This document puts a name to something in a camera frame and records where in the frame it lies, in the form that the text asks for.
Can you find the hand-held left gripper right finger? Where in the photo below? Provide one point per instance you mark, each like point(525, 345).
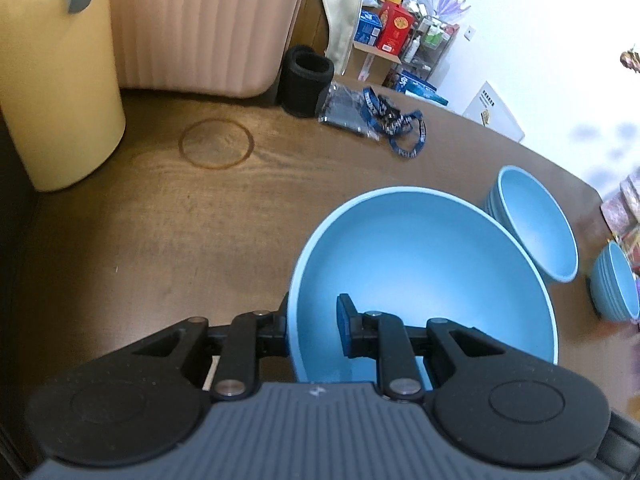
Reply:
point(345, 325)

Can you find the black paper bag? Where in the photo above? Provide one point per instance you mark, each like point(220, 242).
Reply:
point(12, 210)

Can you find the small blue bowl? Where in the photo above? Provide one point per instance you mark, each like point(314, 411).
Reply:
point(617, 280)

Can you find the large blue bowl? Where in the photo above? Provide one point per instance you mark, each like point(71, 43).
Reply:
point(540, 220)
point(425, 260)

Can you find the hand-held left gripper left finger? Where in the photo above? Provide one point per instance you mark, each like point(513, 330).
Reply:
point(272, 335)

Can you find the blue box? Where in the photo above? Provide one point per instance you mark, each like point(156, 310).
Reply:
point(367, 27)

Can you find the cardboard box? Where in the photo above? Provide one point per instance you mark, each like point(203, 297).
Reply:
point(365, 62)

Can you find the beige cloth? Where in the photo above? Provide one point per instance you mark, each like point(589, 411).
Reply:
point(340, 5)

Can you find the pink suitcase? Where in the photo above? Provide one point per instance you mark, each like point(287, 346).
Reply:
point(200, 25)

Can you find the white wall outlet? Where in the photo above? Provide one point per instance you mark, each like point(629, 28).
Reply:
point(470, 33)

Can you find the black cup sleeve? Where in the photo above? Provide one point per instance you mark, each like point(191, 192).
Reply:
point(305, 82)

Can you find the pink white vase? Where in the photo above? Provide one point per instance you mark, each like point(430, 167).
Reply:
point(625, 200)

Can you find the white sign board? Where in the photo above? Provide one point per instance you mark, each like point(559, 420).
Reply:
point(492, 110)

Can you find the blue packet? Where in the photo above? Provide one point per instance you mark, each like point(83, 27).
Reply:
point(420, 88)

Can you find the red box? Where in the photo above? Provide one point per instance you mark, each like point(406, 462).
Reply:
point(395, 27)

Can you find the white bottle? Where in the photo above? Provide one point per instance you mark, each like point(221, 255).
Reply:
point(412, 46)

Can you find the dark badge holder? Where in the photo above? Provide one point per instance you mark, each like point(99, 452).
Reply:
point(345, 107)

